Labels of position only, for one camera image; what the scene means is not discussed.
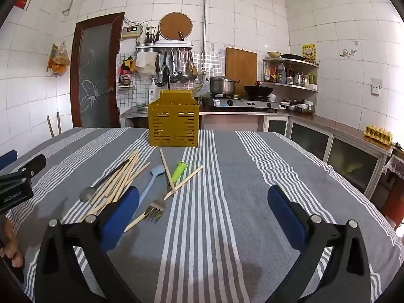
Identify beige wall control box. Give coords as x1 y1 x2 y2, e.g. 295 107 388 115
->
121 25 142 41

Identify yellow slotted utensil holder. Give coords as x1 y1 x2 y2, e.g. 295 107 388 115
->
148 90 200 148

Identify white soap bottle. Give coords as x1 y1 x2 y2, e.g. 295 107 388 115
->
148 78 159 105

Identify vertical metal wall pipe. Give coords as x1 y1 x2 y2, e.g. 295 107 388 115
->
202 0 208 70

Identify brown door with frosted glass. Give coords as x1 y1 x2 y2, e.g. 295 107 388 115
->
70 12 125 129

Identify cluster of bowls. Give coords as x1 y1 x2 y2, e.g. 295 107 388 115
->
279 99 315 115

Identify white corner shelf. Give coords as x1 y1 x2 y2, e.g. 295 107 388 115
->
262 57 319 93

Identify yellow wall poster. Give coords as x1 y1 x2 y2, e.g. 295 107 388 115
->
301 44 317 64

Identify single wooden chopstick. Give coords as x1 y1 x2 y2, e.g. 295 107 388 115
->
163 165 204 201
159 148 176 194
124 207 155 232

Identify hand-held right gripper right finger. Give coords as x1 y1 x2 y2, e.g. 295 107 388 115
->
267 185 376 303

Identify metal spoon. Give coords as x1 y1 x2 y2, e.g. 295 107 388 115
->
79 159 131 203

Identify row of hanging metal ladles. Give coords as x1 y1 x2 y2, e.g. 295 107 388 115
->
155 49 199 86

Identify steel cooking pot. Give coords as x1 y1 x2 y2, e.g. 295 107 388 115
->
206 75 240 96

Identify cup of kitchen chopsticks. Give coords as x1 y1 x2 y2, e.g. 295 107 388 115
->
143 27 159 45

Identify wire wall basket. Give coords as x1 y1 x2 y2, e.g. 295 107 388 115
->
117 53 136 89

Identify black wok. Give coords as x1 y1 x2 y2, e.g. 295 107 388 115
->
242 82 274 100

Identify round wooden cutting board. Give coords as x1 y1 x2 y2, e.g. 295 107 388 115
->
158 12 193 41

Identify yellow gas hose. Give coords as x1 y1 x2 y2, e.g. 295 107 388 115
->
189 80 209 97

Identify light blue spatula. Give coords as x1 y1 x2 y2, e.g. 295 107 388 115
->
137 165 166 210

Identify row of condiment bottles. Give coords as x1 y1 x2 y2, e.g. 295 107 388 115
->
263 62 317 89

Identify hanging white cloths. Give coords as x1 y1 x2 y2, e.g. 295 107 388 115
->
135 52 157 75

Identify hanging plastic bags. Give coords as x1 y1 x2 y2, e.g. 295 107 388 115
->
47 42 70 76

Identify pile of wooden chopsticks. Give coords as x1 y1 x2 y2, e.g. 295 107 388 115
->
79 149 150 223

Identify kitchen counter with cabinets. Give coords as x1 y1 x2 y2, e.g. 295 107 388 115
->
120 104 393 203

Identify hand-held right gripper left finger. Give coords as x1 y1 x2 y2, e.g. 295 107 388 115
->
34 186 141 303

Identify white wall grid panel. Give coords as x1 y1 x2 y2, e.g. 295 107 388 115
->
116 50 227 108

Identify chrome faucet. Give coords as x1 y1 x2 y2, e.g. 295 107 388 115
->
155 65 171 90

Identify steel gas stove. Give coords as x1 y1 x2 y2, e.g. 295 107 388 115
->
202 96 281 112

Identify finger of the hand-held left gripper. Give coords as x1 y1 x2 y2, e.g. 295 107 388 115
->
0 149 18 171
0 154 47 184

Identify yellow and pink gloves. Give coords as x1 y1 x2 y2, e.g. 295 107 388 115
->
119 56 136 76

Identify grey striped tablecloth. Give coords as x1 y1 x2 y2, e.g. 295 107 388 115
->
6 127 404 303

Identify person's left hand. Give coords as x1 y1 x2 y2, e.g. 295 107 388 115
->
0 218 25 269

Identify metal wall rack shelf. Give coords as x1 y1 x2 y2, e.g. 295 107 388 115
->
136 40 193 53

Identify green handled metal fork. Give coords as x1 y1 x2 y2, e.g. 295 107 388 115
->
144 161 189 223

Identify yellow egg carton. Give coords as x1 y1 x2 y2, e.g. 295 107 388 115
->
364 125 394 143

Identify rectangular wooden cutting board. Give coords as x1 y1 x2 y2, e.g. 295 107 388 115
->
225 47 258 94

